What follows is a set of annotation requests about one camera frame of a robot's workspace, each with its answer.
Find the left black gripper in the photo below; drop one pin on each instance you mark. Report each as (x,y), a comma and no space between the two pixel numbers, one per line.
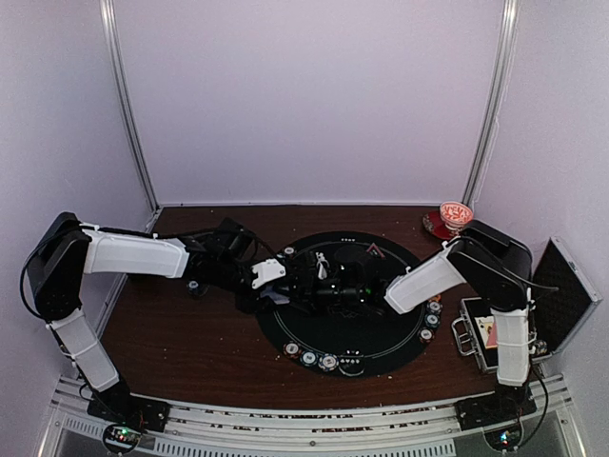
(249,304)

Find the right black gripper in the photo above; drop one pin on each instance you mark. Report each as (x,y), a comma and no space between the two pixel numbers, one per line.
(304,277)

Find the green blue poker chip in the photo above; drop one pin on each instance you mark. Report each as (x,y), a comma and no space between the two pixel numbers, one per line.
(432,320)
(309,358)

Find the white blue poker chip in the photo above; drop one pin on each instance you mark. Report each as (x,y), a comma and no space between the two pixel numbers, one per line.
(434,307)
(328,362)

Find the red black triangular all-in marker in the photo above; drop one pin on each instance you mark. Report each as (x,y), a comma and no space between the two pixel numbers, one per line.
(375,251)

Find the clear round dealer button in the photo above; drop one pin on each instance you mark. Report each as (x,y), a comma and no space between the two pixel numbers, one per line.
(351,363)

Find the blue-backed playing card deck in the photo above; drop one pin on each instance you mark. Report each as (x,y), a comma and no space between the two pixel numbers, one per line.
(276,297)

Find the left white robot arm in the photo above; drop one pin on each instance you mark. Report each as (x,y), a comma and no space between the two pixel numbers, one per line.
(75,265)

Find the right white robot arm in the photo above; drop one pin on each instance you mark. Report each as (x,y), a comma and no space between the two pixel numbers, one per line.
(495,266)

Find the round black poker mat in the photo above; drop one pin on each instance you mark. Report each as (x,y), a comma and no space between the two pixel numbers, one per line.
(356,315)

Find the red floral saucer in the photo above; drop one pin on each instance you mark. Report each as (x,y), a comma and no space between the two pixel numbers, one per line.
(434,224)

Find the red white patterned tea bowl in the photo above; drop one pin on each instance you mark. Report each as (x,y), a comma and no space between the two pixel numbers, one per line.
(455,215)

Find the red card deck in case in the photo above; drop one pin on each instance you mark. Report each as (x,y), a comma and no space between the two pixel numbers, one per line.
(488,331)

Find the poker chips in case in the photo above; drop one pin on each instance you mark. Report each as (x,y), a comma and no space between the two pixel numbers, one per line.
(538,348)

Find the aluminium poker chip case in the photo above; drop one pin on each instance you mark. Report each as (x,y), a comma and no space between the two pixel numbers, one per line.
(555,318)

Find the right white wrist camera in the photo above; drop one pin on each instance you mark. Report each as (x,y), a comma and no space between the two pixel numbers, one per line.
(322,266)

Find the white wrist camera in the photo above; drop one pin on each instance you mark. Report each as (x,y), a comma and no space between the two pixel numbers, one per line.
(266,271)
(322,266)

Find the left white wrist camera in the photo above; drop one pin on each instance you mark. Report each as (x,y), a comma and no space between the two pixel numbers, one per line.
(266,271)

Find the left aluminium frame post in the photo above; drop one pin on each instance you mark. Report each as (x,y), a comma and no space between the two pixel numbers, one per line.
(111,32)

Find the aluminium frame post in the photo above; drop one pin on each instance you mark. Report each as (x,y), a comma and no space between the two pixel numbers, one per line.
(498,84)
(111,32)

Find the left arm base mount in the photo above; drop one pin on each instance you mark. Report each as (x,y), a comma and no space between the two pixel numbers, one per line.
(129,418)

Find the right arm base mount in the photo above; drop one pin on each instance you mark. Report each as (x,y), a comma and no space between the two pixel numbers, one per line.
(499,417)

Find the front aluminium rail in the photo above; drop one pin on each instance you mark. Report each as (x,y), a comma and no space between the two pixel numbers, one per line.
(423,429)

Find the right aluminium frame post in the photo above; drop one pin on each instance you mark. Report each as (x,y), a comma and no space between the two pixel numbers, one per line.
(498,84)

